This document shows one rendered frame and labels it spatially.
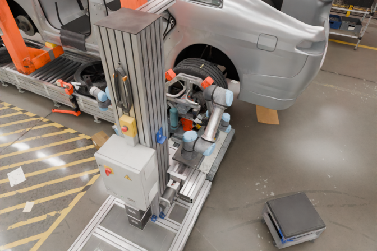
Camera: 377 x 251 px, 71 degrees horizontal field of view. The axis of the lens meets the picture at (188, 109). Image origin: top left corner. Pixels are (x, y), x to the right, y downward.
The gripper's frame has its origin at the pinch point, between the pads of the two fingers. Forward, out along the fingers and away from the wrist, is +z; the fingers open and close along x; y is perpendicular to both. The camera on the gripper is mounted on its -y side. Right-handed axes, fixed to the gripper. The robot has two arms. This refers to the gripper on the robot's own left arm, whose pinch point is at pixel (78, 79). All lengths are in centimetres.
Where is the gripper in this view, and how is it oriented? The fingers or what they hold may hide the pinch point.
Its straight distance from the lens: 248.9
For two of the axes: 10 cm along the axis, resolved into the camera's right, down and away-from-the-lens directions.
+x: 6.2, -4.0, 6.7
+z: -7.7, -4.3, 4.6
